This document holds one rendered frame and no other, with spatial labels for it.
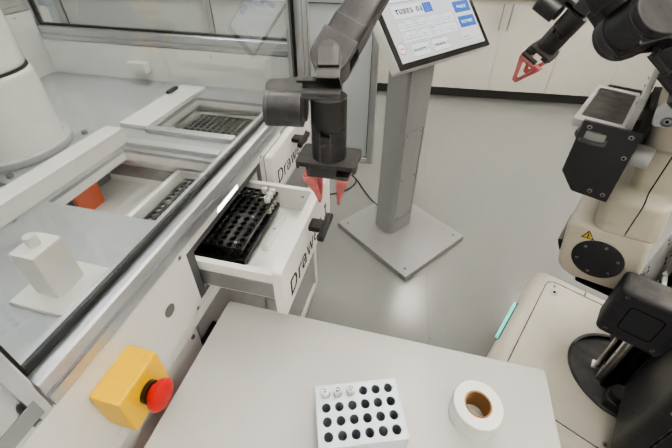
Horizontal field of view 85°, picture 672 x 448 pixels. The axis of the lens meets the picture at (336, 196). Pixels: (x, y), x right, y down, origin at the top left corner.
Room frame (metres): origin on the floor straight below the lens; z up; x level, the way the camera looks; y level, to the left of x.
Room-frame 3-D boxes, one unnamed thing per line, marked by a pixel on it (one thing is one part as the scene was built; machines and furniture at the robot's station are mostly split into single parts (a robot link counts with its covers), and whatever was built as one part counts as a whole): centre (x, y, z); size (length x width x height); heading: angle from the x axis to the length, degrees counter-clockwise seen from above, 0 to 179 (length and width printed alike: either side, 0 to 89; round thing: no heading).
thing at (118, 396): (0.23, 0.26, 0.88); 0.07 x 0.05 x 0.07; 166
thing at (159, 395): (0.22, 0.23, 0.88); 0.04 x 0.03 x 0.04; 166
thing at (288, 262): (0.52, 0.06, 0.87); 0.29 x 0.02 x 0.11; 166
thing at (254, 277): (0.57, 0.26, 0.86); 0.40 x 0.26 x 0.06; 76
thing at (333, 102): (0.54, 0.02, 1.13); 0.07 x 0.06 x 0.07; 85
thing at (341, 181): (0.54, 0.01, 0.99); 0.07 x 0.07 x 0.09; 77
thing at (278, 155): (0.86, 0.12, 0.87); 0.29 x 0.02 x 0.11; 166
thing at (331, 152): (0.54, 0.01, 1.06); 0.10 x 0.07 x 0.07; 77
